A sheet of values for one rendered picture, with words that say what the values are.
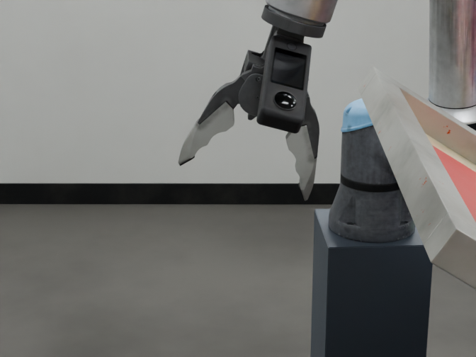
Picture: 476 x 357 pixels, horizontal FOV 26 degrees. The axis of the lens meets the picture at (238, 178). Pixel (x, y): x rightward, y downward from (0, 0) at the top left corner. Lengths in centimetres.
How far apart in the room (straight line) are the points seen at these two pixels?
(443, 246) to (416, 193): 13
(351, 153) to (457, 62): 25
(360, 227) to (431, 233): 83
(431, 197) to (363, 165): 76
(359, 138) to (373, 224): 15
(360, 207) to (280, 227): 321
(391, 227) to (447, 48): 33
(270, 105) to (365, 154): 69
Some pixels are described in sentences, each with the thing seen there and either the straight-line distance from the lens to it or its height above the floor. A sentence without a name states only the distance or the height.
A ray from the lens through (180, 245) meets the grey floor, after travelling 476.
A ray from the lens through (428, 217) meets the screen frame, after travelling 96.
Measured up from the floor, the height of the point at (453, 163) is 146.
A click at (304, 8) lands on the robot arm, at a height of 169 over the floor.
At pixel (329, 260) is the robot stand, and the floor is 118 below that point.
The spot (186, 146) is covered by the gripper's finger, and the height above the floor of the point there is 154.
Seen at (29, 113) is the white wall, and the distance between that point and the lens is 520.
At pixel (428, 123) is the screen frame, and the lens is 143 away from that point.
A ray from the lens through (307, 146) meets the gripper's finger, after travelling 115.
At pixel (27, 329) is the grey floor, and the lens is 411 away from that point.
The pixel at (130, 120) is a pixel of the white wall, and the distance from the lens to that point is 514.
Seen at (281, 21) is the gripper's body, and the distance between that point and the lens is 111.
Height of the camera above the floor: 189
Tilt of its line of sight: 20 degrees down
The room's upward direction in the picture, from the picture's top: straight up
